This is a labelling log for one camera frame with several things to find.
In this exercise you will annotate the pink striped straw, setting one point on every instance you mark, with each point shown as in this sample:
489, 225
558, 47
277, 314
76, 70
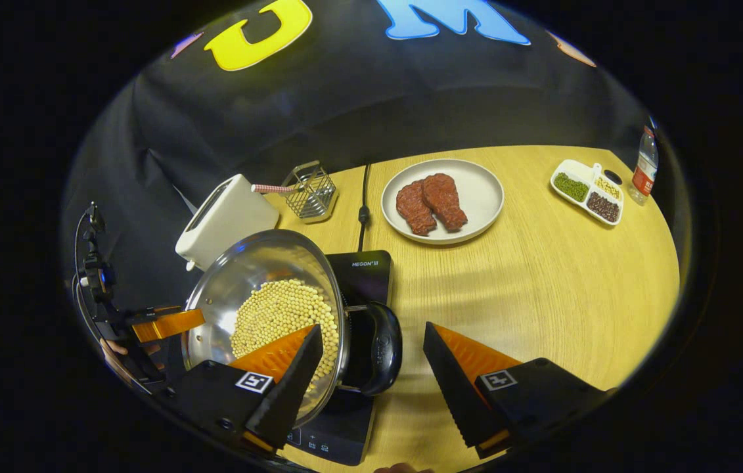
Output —
269, 188

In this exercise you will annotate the pile of soybeans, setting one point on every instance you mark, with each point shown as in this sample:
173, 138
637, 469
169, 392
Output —
279, 309

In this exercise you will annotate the stainless steel pot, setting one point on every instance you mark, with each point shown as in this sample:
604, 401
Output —
246, 269

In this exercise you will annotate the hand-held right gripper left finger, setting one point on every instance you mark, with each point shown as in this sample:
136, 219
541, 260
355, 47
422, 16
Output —
289, 394

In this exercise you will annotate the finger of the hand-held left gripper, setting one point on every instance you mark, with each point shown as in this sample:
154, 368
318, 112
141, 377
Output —
171, 324

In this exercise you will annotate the white divided bean dish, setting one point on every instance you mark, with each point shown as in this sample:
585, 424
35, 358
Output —
585, 190

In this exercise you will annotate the round white plate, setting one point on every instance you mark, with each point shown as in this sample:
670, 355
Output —
479, 190

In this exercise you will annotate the black induction cooktop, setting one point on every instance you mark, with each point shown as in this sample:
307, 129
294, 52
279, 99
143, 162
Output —
368, 269

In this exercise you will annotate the small black cap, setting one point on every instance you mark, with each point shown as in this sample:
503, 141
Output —
613, 177

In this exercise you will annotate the white toaster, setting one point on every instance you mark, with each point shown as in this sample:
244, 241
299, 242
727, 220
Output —
226, 220

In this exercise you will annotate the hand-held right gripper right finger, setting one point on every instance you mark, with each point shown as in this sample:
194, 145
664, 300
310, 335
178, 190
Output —
453, 387

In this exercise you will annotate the clear plastic water bottle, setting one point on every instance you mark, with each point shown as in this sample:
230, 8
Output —
644, 171

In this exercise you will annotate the brown meat piece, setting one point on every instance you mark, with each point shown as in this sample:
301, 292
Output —
445, 200
414, 209

